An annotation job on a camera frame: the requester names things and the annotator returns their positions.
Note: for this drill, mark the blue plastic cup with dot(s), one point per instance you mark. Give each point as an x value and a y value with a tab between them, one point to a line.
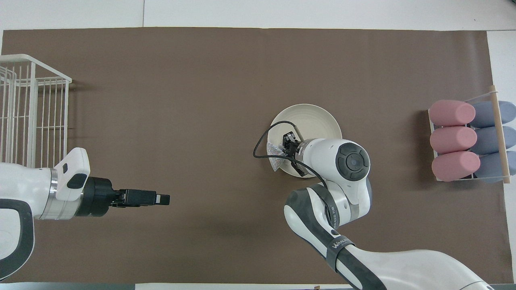
508	139
489	167
508	112

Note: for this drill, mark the silver mesh sponge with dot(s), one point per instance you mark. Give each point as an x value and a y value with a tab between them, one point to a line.
277	159

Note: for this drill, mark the pink plastic cup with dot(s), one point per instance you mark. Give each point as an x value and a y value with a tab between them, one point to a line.
453	140
451	112
455	166

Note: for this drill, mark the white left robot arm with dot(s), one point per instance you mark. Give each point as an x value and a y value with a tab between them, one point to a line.
24	189

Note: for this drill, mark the brown table mat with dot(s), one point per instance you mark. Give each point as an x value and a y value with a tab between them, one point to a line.
201	80

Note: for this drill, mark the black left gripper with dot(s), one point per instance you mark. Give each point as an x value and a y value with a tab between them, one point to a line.
98	197

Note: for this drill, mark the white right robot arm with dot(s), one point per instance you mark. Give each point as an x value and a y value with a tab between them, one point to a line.
322	153

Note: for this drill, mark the white cup rack wooden rod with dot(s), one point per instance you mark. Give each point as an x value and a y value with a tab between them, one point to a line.
500	133

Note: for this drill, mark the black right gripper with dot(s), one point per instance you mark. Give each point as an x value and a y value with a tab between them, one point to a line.
297	148

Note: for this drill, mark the cream round plate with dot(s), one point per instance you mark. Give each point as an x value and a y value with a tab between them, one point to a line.
318	121

